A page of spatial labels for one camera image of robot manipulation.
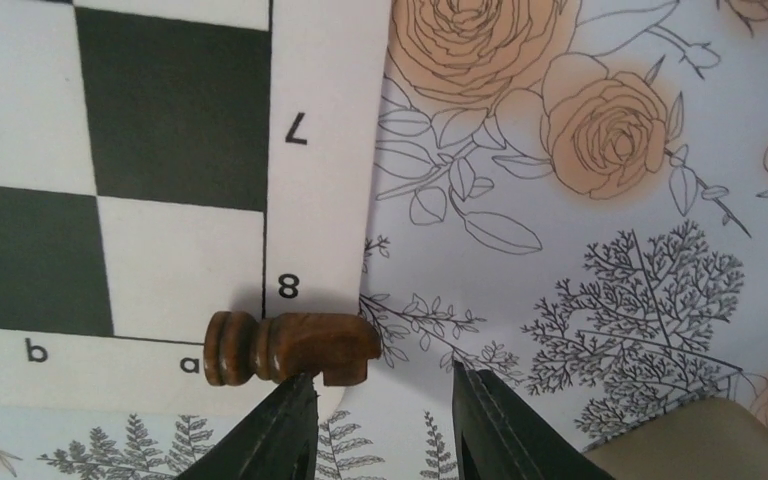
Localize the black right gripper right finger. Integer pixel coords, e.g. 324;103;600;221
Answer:
452;361;612;480

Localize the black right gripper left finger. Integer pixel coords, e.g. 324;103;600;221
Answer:
177;374;318;480

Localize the dark wooden knight piece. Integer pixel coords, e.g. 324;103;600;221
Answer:
203;311;382;387

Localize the gold tin right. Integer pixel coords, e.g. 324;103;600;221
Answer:
584;398;768;480

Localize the floral patterned table mat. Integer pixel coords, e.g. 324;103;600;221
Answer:
0;1;768;479

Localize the black and white chessboard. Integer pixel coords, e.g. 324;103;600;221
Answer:
0;1;391;415

